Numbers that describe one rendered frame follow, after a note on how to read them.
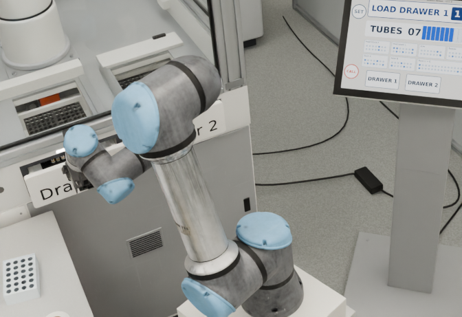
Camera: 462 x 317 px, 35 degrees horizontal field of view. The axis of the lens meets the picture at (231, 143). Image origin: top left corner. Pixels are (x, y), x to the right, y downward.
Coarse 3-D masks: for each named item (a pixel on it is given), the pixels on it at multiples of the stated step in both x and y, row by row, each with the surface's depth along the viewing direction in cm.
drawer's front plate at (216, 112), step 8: (216, 104) 216; (208, 112) 216; (216, 112) 217; (192, 120) 215; (200, 120) 216; (208, 120) 218; (216, 120) 219; (224, 120) 220; (208, 128) 219; (224, 128) 222; (200, 136) 220; (208, 136) 221
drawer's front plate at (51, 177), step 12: (120, 144) 205; (48, 168) 199; (60, 168) 200; (36, 180) 199; (48, 180) 200; (60, 180) 202; (36, 192) 201; (48, 192) 202; (60, 192) 204; (72, 192) 206; (36, 204) 203
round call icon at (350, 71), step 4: (344, 64) 208; (348, 64) 208; (352, 64) 207; (356, 64) 207; (344, 68) 208; (348, 68) 207; (352, 68) 207; (356, 68) 207; (344, 72) 208; (348, 72) 207; (352, 72) 207; (356, 72) 207; (344, 76) 208; (348, 76) 207; (352, 76) 207; (356, 76) 207
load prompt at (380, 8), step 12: (372, 0) 206; (384, 0) 205; (396, 0) 204; (372, 12) 206; (384, 12) 205; (396, 12) 204; (408, 12) 203; (420, 12) 202; (432, 12) 201; (444, 12) 200; (456, 12) 199
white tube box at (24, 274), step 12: (12, 264) 191; (24, 264) 191; (36, 264) 192; (12, 276) 188; (24, 276) 189; (36, 276) 188; (12, 288) 185; (24, 288) 186; (36, 288) 184; (12, 300) 185; (24, 300) 186
